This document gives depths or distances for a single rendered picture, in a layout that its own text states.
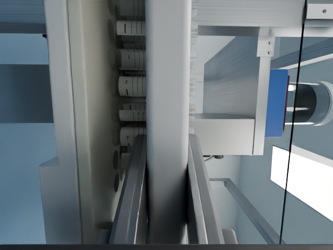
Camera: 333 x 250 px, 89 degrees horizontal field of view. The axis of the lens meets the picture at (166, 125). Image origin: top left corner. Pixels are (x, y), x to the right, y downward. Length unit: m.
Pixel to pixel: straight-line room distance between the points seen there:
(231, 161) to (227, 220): 1.49
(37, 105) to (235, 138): 0.66
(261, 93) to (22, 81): 0.76
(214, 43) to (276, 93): 3.67
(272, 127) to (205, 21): 0.35
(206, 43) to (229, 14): 3.70
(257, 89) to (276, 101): 0.09
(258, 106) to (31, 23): 0.58
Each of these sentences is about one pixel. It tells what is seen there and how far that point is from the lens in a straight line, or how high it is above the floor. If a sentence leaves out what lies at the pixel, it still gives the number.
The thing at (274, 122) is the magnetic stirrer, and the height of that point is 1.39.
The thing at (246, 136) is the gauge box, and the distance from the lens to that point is 0.53.
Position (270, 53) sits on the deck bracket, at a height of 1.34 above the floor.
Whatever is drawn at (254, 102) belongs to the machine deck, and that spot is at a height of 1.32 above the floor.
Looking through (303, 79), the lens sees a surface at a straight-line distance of 0.52.
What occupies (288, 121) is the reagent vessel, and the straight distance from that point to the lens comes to 0.69.
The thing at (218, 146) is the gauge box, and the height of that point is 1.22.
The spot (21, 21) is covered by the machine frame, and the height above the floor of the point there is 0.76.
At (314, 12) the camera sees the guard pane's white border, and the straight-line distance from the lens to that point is 0.55.
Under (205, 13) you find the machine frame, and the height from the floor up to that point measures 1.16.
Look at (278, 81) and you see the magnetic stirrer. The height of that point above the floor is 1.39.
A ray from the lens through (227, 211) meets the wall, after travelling 4.84.
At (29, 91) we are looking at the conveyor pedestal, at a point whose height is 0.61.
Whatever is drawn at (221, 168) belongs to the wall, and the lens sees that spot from 4.32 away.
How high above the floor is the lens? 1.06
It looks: 1 degrees up
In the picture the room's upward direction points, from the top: 90 degrees clockwise
